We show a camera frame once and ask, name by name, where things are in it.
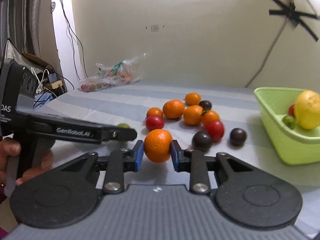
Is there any large orange mandarin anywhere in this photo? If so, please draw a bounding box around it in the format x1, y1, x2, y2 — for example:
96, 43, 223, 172
144, 129, 172, 163

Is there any small orange tomato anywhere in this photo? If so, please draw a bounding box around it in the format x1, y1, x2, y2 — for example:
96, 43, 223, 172
146, 107, 163, 118
184, 93, 201, 106

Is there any red tomato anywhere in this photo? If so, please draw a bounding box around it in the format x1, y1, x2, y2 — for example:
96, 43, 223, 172
206, 120, 225, 142
145, 115, 164, 131
288, 105, 295, 117

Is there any large yellow citrus fruit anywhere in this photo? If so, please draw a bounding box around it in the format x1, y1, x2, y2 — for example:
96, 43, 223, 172
294, 90, 319, 130

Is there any person left hand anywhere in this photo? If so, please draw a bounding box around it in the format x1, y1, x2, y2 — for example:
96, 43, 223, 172
0, 137, 54, 186

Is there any dark purple tomato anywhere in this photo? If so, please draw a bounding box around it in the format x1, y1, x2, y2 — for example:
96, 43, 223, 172
229, 128, 247, 146
199, 100, 212, 111
192, 131, 213, 153

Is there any plastic bag of fruit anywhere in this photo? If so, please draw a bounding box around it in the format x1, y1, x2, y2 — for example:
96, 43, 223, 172
79, 53, 149, 93

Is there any green plastic basin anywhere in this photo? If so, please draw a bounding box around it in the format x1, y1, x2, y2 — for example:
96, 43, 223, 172
254, 87, 319, 165

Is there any black tape cross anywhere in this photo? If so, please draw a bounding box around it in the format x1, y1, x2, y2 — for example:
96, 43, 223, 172
269, 0, 319, 42

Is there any grey cable on wall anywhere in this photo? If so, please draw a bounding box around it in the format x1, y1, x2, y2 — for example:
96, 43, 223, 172
245, 19, 291, 88

